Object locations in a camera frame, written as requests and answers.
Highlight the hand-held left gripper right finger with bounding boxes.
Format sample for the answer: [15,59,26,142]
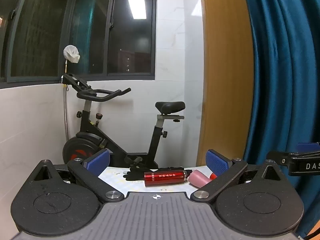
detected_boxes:
[191,149,284,203]

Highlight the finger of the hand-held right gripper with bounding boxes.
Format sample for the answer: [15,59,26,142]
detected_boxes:
[266,151,320,166]
[297,142,320,153]

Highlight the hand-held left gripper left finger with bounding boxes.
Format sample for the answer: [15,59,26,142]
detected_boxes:
[32,149,125,203]

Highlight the pink cup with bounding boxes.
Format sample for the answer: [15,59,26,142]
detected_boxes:
[188,170,211,188]

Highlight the black exercise bike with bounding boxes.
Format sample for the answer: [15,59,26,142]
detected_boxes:
[61,73,187,170]

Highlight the white patterned table cloth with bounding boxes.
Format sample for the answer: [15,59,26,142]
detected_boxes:
[98,166,213,193]

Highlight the black gloves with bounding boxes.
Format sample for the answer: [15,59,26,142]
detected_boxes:
[123,166,185,181]

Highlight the red metal bottle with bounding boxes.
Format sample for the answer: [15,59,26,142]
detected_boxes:
[144,169,193,187]

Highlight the blue curtain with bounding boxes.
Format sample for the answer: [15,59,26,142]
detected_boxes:
[239,0,320,240]

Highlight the wooden door panel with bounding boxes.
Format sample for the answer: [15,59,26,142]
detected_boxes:
[196,0,255,167]

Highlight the white cloth-covered shower head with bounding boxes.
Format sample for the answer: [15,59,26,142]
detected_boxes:
[63,44,81,64]

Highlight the dark framed window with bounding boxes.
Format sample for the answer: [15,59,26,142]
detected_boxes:
[0,0,158,83]

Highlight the metal shower hose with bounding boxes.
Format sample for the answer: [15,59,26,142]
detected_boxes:
[63,59,70,141]

